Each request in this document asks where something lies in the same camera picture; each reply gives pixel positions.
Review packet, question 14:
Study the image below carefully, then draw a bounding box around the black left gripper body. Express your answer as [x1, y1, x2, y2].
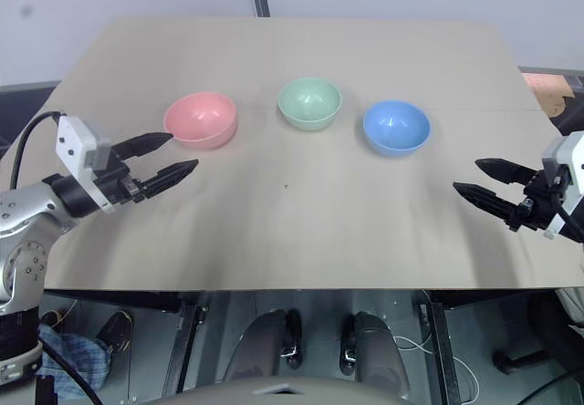
[92, 150, 148, 207]

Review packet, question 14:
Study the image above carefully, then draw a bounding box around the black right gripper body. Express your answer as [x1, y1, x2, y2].
[512, 169, 572, 233]

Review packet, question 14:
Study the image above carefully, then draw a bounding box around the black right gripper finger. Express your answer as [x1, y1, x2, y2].
[452, 181, 522, 232]
[474, 157, 537, 185]

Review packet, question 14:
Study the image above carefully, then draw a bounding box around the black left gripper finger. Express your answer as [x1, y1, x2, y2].
[135, 158, 200, 203]
[110, 131, 175, 162]

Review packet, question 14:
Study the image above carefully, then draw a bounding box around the pink plastic bowl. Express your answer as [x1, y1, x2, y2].
[162, 91, 238, 151]

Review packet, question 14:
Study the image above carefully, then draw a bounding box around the blue plastic bowl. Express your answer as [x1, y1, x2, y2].
[362, 99, 432, 159]

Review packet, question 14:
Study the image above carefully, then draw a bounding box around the black shoe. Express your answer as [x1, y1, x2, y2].
[94, 310, 134, 357]

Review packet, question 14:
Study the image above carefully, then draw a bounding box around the black metal table leg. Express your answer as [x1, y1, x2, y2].
[422, 289, 463, 405]
[160, 290, 212, 398]

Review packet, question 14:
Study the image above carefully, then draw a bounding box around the green plastic bowl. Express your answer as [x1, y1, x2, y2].
[276, 77, 343, 132]

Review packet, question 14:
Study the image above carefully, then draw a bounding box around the black floor object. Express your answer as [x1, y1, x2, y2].
[494, 347, 554, 378]

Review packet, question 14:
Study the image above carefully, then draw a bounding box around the blue plaid trouser leg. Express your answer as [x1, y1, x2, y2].
[36, 322, 113, 400]

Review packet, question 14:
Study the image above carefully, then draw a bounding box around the dark rounded robot leg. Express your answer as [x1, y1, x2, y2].
[339, 311, 412, 400]
[224, 307, 303, 384]

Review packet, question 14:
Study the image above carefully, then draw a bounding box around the grey rounded robot torso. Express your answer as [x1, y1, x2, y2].
[174, 374, 412, 405]

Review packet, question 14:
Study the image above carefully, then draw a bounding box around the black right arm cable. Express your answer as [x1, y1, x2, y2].
[549, 192, 584, 238]

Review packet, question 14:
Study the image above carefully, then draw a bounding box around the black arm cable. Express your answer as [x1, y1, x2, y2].
[9, 110, 63, 192]
[549, 192, 584, 238]

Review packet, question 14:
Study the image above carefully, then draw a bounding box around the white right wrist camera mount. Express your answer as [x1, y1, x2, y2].
[540, 130, 584, 242]

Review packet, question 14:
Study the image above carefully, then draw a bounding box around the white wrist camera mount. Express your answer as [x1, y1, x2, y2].
[55, 114, 116, 214]
[540, 130, 584, 242]

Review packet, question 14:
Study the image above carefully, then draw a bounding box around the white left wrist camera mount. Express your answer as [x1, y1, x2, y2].
[55, 114, 116, 214]

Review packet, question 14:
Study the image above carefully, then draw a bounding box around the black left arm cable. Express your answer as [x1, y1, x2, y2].
[9, 110, 63, 192]

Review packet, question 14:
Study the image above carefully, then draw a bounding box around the white floor cable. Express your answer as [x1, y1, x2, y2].
[393, 335, 481, 405]

